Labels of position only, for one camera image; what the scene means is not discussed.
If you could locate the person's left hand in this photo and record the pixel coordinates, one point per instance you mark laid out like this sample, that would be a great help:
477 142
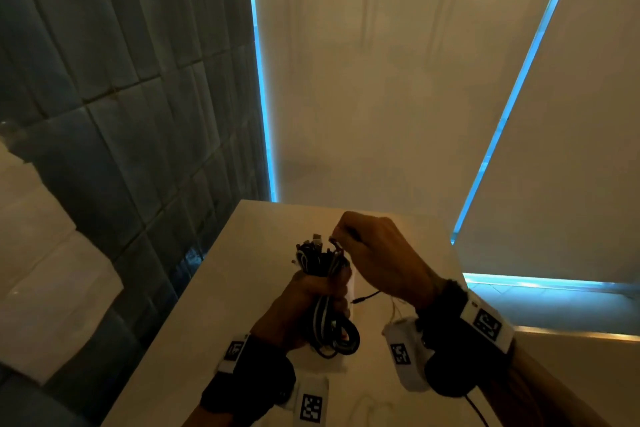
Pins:
285 316

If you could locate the person's right hand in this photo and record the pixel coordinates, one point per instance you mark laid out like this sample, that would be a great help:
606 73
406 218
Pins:
390 261

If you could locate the white plastic pouch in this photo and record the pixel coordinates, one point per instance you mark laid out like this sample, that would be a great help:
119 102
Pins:
330 364

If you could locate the white table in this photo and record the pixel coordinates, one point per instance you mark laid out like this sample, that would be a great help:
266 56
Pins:
240 281

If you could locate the window sill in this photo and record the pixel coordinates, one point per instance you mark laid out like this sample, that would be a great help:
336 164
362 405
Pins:
550 306

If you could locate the white pillow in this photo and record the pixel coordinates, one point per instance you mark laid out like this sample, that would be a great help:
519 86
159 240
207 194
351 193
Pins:
45 281

